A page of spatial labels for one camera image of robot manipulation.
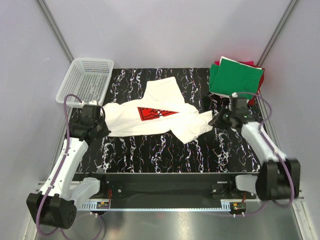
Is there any black marble pattern mat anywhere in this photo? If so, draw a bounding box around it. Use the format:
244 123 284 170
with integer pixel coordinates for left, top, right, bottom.
77 68 261 173

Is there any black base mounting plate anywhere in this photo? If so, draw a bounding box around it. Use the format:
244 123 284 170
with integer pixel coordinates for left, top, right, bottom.
73 172 257 205

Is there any white folded t shirt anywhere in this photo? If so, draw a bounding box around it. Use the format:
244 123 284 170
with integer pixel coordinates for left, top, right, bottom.
212 56 263 101

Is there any aluminium corner post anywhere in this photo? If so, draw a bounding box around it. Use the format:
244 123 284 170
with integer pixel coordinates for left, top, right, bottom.
35 0 74 63
257 0 300 66

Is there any left aluminium corner post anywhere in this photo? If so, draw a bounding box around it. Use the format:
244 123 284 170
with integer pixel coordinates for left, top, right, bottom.
35 0 74 63

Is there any green folded t shirt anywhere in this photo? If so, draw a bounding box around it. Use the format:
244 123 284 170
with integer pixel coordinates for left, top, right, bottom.
208 56 265 101

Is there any white slotted cable duct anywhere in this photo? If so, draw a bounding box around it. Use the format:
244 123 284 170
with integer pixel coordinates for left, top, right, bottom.
77 200 231 212

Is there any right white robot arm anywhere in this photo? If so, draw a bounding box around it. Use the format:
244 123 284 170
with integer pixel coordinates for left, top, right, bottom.
208 92 301 203

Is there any white plastic mesh basket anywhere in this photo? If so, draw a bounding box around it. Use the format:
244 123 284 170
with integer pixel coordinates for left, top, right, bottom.
55 57 114 106

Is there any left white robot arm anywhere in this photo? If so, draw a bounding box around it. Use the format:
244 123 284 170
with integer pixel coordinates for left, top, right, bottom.
26 101 108 229

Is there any white t shirt red print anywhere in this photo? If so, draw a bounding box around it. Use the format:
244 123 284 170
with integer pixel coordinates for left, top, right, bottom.
103 77 213 144

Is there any right aluminium corner post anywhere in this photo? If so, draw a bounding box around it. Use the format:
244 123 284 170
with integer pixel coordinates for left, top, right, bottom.
257 0 300 66

